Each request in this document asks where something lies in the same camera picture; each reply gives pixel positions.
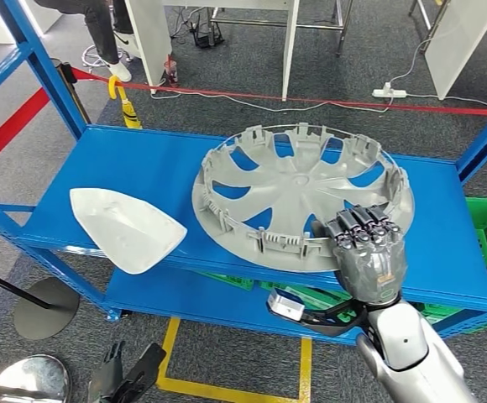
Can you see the white desk panel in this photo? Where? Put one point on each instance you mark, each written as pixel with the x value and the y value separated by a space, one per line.
pixel 457 44

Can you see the white power strip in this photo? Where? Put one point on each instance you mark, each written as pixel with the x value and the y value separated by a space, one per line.
pixel 388 93

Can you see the red barrier belt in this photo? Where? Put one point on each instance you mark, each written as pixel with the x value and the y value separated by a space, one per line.
pixel 226 94

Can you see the red floor tape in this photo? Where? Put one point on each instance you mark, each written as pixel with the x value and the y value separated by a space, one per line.
pixel 8 133

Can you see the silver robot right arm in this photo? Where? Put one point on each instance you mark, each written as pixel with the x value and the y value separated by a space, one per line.
pixel 403 345

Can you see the yellow umbrella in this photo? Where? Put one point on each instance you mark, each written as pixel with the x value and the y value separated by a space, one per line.
pixel 128 108

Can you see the yellow floor tape square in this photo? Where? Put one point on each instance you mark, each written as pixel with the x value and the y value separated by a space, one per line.
pixel 304 372

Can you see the chrome stanchion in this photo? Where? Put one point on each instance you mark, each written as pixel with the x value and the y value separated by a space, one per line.
pixel 29 378

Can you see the blue metal shelf rack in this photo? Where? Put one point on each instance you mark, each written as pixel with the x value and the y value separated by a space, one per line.
pixel 143 167

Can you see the person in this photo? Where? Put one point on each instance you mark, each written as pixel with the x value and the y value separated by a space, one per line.
pixel 100 28

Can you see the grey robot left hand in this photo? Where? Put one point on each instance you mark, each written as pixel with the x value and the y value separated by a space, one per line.
pixel 105 378

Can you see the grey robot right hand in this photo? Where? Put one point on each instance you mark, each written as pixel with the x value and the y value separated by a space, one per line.
pixel 369 267

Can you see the chrome table frame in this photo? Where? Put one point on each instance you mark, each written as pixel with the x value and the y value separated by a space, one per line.
pixel 277 24

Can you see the white desk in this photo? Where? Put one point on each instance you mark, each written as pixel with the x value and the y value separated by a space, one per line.
pixel 151 33

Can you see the grey plastic wheel cover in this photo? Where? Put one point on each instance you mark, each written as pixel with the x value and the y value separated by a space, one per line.
pixel 294 189

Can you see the white plastic mirror shell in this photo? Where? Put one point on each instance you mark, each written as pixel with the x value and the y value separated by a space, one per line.
pixel 125 228

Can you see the black belt stanchion post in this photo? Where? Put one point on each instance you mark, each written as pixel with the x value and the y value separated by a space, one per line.
pixel 79 105

